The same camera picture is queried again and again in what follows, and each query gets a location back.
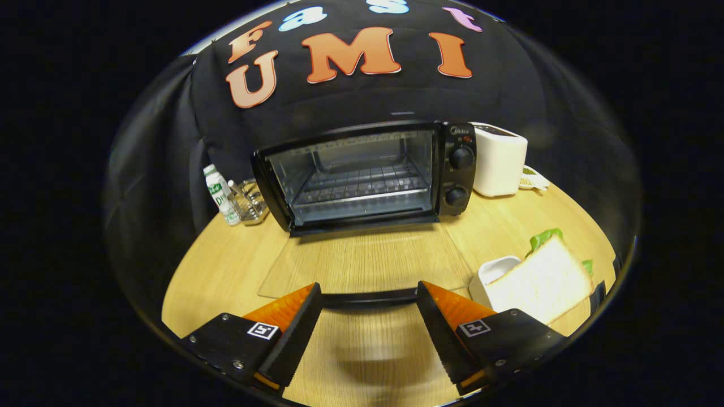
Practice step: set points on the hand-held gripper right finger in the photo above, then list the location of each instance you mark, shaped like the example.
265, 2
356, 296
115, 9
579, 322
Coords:
444, 339

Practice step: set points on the white bottle green label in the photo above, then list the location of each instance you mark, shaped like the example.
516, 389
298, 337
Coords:
218, 192

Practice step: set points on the black toaster oven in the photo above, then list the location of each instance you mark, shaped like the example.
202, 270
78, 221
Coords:
458, 169

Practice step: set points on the white rectangular tray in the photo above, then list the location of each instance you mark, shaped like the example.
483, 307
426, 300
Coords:
491, 270

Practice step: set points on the shiny metal rack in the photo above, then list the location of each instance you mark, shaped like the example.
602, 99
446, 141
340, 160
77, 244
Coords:
251, 203

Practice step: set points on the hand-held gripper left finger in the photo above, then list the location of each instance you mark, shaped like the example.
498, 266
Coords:
294, 345

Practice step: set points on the white pop-up toaster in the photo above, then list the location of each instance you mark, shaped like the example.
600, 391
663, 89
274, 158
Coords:
498, 164

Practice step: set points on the small white dish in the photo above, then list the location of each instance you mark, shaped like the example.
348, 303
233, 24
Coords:
534, 181

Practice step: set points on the white bread lettuce sandwich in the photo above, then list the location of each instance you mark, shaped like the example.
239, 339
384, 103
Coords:
543, 280

